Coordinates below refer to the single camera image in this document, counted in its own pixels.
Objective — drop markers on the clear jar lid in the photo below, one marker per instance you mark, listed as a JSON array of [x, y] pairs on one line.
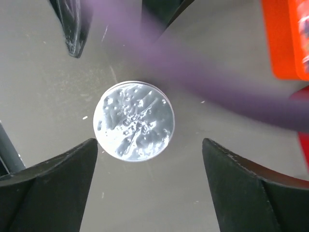
[[134, 121]]

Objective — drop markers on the red candy box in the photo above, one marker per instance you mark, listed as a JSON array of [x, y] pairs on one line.
[[301, 98]]

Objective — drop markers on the orange candy box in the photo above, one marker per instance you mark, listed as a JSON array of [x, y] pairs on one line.
[[287, 31]]

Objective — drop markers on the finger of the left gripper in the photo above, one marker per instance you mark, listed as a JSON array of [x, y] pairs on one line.
[[75, 17], [164, 11]]

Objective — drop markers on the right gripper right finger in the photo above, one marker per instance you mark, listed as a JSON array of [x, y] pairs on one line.
[[249, 197]]

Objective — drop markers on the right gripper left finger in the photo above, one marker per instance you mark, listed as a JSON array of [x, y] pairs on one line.
[[50, 196]]

